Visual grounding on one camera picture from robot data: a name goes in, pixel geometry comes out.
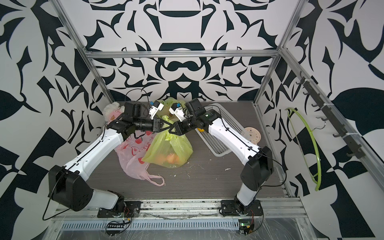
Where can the green hoop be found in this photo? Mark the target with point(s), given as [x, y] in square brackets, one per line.
[316, 178]

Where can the red peach basket front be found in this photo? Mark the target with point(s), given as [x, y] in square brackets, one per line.
[172, 159]

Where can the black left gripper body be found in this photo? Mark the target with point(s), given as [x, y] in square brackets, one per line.
[148, 125]

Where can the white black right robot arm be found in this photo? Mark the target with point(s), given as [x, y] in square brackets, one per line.
[258, 162]

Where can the beige round perforated disc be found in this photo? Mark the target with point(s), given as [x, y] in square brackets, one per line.
[255, 135]

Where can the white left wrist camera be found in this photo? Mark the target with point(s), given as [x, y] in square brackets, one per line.
[155, 107]

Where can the white plush bear pink shirt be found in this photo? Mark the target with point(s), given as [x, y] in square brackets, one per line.
[112, 111]

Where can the black connector block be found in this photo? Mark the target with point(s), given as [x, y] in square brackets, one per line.
[113, 228]

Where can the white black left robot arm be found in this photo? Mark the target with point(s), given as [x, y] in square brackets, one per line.
[68, 184]

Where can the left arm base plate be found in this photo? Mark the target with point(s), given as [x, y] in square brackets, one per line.
[126, 209]

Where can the black wall hook rail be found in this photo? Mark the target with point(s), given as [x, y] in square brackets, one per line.
[332, 116]

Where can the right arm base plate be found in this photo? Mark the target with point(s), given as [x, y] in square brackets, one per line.
[236, 208]

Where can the pink apple print plastic bag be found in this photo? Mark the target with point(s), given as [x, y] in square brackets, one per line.
[131, 153]

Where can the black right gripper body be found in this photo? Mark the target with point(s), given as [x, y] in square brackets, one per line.
[188, 124]

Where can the green circuit board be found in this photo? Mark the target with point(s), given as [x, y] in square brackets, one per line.
[246, 226]

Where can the green avocado print plastic bag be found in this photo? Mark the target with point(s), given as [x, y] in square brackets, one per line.
[167, 105]

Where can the white perforated plastic basket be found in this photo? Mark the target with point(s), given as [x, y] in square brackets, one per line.
[226, 134]

